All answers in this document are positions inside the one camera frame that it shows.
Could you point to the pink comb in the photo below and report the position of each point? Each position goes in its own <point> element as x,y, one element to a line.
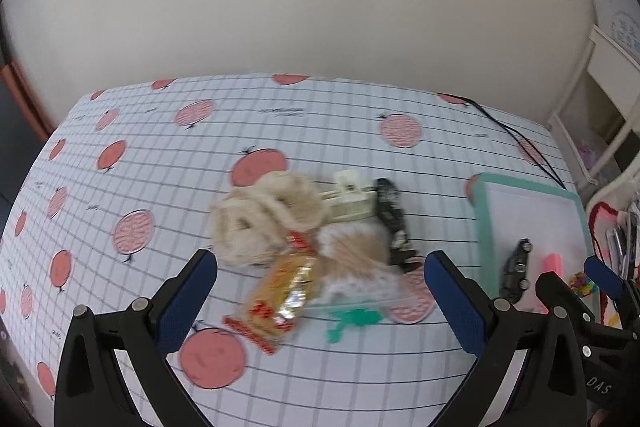
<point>552,263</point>

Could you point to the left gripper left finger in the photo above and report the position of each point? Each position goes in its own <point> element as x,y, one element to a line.
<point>90,390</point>

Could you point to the beige fluffy scrunchie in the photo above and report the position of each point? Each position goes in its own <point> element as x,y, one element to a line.
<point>244,232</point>
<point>292,199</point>

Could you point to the clear bag with green print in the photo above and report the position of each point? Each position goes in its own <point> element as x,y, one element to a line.
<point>359,283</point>

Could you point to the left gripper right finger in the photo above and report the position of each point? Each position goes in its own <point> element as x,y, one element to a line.
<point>550,390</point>

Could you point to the cream plastic hair claw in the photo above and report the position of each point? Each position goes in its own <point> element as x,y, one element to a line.
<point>349,200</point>

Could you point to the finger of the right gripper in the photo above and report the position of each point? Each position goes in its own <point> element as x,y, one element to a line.
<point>623,293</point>
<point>553,292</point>

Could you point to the pomegranate grid tablecloth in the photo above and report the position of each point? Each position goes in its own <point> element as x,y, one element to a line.
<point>118,199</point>

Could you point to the black toy car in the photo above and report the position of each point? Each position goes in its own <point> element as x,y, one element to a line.
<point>514,281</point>

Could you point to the yellow snack packet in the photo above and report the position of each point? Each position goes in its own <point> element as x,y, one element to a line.
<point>273,309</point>

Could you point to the white calendar sheet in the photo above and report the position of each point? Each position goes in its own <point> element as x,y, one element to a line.
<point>619,19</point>

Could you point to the pens bundle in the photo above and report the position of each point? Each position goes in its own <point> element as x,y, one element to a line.
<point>623,243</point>

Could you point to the white tray with green rim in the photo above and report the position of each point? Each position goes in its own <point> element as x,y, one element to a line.
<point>508,209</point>

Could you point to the black silver figurine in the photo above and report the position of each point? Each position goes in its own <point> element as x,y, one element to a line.
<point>388,210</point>

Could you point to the colourful candy bag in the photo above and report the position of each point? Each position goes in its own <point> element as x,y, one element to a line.
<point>582,285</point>

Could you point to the white desktop shelf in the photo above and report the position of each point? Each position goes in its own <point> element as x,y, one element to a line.
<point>596,120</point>

